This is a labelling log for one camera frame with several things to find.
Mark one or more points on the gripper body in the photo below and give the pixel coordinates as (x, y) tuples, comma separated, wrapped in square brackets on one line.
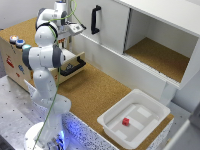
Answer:
[(75, 28)]

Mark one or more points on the pink block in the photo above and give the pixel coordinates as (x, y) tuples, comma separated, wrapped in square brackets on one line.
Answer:
[(125, 121)]

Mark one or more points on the wooden drawer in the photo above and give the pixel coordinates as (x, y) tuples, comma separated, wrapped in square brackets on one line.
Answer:
[(74, 57)]

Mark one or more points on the white sliding door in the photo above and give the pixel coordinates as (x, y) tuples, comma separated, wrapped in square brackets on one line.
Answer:
[(110, 23)]

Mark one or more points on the green button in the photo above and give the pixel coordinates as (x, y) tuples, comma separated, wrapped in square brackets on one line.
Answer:
[(25, 47)]

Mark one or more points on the blue button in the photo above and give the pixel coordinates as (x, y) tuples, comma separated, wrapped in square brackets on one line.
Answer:
[(20, 42)]

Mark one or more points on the red button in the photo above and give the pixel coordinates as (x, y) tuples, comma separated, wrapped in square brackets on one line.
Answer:
[(13, 38)]

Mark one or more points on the wooden drawer box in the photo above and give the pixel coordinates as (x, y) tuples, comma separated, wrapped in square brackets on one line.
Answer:
[(13, 70)]

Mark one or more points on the white cabinet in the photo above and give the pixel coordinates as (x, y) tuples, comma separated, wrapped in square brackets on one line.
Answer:
[(146, 71)]

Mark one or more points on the white plastic box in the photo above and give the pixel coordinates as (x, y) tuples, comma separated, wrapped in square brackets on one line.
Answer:
[(146, 106)]

